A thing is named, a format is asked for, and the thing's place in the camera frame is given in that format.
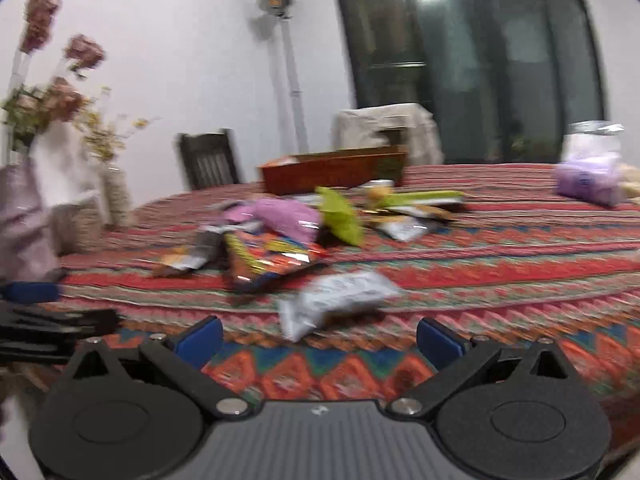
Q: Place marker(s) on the green snack bar pack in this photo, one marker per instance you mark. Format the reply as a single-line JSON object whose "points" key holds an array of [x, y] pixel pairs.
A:
{"points": [[340, 217]]}

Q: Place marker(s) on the white crisp snack packet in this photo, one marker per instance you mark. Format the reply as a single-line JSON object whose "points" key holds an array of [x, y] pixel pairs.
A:
{"points": [[334, 296]]}

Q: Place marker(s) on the purple textured vase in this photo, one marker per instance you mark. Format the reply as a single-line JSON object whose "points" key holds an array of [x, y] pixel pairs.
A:
{"points": [[27, 250]]}

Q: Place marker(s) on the yellow flower branches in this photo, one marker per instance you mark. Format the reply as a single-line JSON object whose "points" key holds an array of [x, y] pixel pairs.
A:
{"points": [[106, 134]]}

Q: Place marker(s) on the studio light on stand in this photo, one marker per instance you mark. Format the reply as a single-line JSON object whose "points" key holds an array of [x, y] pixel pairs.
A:
{"points": [[278, 14]]}

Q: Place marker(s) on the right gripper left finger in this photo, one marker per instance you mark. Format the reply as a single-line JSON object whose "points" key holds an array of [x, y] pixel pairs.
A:
{"points": [[179, 360]]}

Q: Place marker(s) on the purple tissue pack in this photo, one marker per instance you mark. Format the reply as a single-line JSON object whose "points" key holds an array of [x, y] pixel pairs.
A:
{"points": [[589, 168]]}

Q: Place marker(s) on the orange colourful chip bag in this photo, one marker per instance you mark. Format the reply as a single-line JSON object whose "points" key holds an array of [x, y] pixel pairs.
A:
{"points": [[256, 261]]}

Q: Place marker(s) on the pink snack pack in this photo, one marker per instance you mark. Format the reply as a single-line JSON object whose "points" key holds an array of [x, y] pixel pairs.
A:
{"points": [[290, 218]]}

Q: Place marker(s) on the floral ceramic slim vase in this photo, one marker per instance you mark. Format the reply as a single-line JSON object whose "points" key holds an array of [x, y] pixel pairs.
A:
{"points": [[116, 194]]}

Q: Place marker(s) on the beige jacket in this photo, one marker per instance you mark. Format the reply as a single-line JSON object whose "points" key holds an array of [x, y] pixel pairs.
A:
{"points": [[385, 124]]}

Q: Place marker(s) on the dark wooden chair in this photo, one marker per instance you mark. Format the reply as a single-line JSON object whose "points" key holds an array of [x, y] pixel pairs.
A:
{"points": [[208, 159]]}

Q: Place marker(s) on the dark glass sliding door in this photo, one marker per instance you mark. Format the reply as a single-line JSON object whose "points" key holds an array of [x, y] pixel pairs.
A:
{"points": [[504, 79]]}

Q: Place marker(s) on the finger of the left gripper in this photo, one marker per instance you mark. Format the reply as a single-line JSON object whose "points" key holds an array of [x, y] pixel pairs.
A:
{"points": [[30, 292]]}

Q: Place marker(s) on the pink dried flowers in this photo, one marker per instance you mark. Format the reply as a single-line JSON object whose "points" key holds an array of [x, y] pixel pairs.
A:
{"points": [[42, 87]]}

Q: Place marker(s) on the patterned red tablecloth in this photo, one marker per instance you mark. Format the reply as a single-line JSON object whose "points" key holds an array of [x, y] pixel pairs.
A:
{"points": [[517, 263]]}

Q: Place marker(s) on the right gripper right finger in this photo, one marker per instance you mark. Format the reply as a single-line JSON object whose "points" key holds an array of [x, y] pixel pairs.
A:
{"points": [[459, 362]]}

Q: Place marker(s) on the chair with beige jacket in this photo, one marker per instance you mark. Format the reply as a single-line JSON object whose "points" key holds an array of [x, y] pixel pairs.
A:
{"points": [[388, 132]]}

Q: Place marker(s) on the small crisp packet dark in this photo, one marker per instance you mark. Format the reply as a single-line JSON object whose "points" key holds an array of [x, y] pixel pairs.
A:
{"points": [[206, 252]]}

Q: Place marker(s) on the orange cardboard box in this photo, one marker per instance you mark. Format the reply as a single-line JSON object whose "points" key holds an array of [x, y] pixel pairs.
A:
{"points": [[299, 174]]}

